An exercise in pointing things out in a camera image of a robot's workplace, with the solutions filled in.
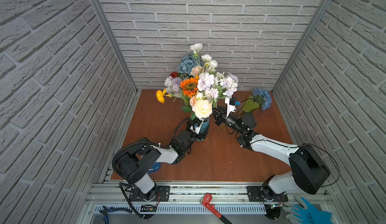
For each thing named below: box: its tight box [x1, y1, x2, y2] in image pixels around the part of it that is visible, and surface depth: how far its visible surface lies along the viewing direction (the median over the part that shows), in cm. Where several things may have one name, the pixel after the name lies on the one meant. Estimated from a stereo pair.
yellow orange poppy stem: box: [155, 87, 173, 104], surface depth 68 cm
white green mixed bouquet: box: [189, 71, 239, 120], surface depth 59 cm
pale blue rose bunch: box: [177, 53, 204, 76], surface depth 81 cm
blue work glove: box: [282, 195, 334, 224], surface depth 70 cm
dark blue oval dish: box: [147, 162, 162, 174], surface depth 82 cm
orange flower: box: [179, 77, 199, 98], surface depth 62 cm
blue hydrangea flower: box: [240, 87, 273, 114], surface depth 109 cm
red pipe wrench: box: [199, 192, 233, 224], surface depth 71 cm
